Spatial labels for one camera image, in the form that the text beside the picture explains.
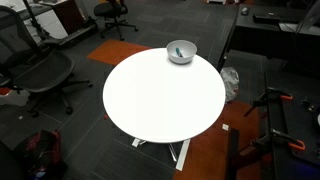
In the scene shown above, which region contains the black marker with teal cap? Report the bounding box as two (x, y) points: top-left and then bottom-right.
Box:
(176, 48), (183, 57)

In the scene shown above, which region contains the white round table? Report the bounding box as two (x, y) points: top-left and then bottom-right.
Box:
(102, 48), (225, 171)

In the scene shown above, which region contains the white plastic bag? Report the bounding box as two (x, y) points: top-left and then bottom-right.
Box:
(220, 67), (240, 103)

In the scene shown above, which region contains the black swivel chair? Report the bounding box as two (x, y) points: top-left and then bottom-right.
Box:
(93, 0), (138, 41)

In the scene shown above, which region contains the grey computer mouse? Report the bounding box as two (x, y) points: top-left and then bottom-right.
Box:
(241, 7), (249, 15)

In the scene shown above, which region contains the black keyboard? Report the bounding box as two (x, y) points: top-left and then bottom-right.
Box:
(253, 13), (279, 24)

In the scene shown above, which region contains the black desk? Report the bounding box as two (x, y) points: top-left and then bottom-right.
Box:
(217, 4), (320, 71)

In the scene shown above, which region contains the black mesh office chair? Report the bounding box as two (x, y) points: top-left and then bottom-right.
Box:
(0, 5), (93, 117)

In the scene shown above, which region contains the black and red backpack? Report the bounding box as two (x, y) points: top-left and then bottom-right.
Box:
(13, 130), (67, 180)

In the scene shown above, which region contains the orange handled clamp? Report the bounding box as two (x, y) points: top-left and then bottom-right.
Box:
(253, 129), (306, 151)
(244, 87), (293, 117)

